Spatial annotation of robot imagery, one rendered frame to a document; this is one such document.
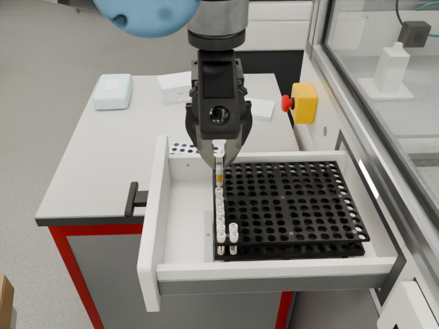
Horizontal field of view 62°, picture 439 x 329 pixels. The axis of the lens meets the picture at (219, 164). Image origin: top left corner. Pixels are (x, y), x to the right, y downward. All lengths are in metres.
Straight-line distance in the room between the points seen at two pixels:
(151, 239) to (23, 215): 1.54
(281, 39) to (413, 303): 1.01
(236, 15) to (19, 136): 2.23
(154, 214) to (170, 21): 0.33
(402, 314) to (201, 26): 0.41
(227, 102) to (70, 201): 0.50
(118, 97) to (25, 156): 1.37
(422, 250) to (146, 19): 0.39
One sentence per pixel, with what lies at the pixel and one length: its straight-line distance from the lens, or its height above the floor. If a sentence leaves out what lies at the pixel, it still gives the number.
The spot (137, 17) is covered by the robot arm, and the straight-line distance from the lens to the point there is 0.26.
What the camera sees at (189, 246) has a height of 0.84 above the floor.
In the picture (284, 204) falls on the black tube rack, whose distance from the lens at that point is 0.59.
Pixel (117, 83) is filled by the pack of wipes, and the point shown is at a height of 0.81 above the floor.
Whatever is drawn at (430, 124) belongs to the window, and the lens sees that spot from 0.50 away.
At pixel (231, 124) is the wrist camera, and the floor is 1.09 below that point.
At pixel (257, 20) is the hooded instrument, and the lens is 1.30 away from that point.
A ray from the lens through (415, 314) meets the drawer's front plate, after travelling 0.50.
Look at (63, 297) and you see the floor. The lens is 1.64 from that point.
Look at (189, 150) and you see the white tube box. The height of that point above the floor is 0.79.
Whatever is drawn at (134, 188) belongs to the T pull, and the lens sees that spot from 0.60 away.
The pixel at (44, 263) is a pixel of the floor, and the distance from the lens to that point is 1.77.
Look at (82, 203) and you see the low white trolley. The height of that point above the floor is 0.76.
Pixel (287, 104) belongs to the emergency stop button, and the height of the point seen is 0.88.
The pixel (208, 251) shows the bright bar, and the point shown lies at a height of 0.85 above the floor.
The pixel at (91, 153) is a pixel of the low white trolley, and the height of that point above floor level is 0.76.
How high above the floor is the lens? 1.32
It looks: 40 degrees down
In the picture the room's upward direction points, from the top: straight up
